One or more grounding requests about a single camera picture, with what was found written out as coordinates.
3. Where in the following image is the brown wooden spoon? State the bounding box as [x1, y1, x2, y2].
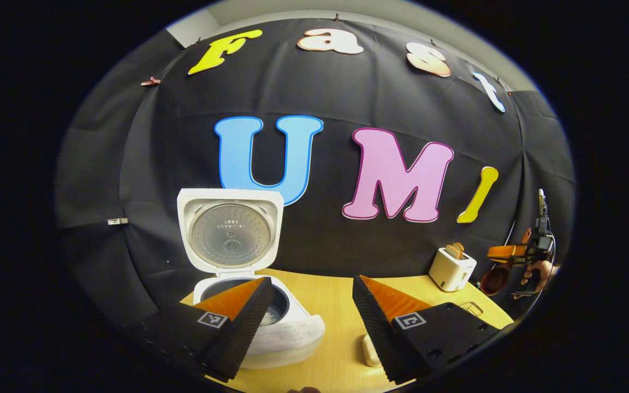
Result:
[479, 228, 533, 296]

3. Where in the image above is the black backdrop cloth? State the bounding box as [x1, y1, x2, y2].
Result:
[55, 17, 576, 328]

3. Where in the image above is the white toaster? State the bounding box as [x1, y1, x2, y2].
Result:
[429, 247, 478, 292]

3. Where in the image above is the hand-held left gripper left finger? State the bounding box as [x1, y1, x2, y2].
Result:
[129, 277, 275, 383]

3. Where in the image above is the clear plastic container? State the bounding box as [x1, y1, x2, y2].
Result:
[360, 333, 383, 368]

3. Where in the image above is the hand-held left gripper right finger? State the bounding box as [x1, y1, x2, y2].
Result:
[352, 275, 501, 384]

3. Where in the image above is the white rice cooker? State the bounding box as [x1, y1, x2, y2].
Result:
[176, 188, 326, 369]

